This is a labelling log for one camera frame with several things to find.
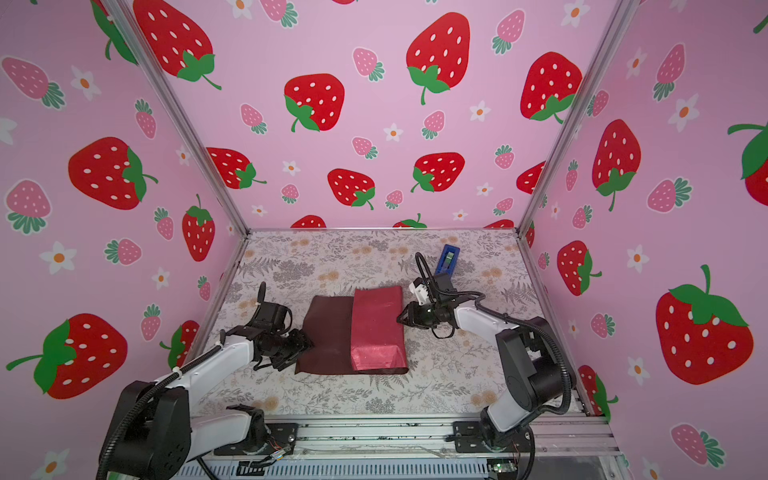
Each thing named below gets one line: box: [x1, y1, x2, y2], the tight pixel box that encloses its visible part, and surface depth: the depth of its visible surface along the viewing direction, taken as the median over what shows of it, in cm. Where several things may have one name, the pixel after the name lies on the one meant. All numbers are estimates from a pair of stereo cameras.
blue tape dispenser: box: [434, 244, 461, 277], surface depth 106 cm
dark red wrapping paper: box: [295, 286, 409, 374], surface depth 88 cm
